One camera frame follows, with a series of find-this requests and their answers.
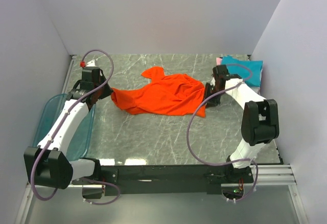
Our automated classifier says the black base bar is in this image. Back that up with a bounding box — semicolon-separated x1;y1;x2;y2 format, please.
71;164;253;196

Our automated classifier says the blue plastic bin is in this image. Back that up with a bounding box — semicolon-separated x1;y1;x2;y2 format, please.
32;94;96;161

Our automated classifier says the orange t-shirt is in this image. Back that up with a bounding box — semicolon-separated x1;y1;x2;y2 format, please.
111;66;205;116

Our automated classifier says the folded teal t-shirt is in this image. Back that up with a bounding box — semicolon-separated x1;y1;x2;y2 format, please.
221;56;263;87

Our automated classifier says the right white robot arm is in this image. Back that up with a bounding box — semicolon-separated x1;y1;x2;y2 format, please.
203;65;279;183

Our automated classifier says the folded pink t-shirt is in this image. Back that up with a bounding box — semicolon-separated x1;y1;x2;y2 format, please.
216;57;222;65

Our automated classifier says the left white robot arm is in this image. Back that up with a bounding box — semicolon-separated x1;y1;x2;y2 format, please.
24;66;112;189

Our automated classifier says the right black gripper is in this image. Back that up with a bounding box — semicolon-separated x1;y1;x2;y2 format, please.
200;83;224;109

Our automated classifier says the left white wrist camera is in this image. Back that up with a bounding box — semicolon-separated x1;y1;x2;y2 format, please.
80;59;97;68

